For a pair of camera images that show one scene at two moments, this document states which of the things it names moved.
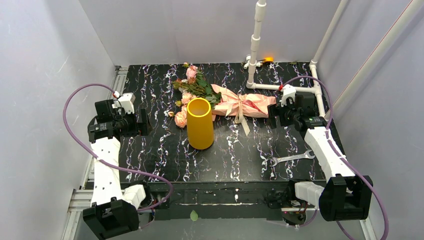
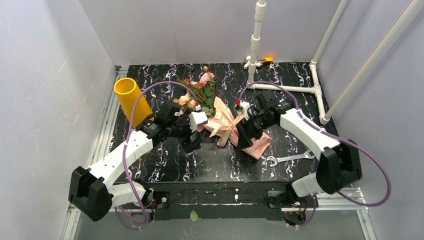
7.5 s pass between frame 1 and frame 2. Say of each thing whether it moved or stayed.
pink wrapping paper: moved
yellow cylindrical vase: moved
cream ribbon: moved
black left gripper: moved
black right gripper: moved
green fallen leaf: stayed
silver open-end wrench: stayed
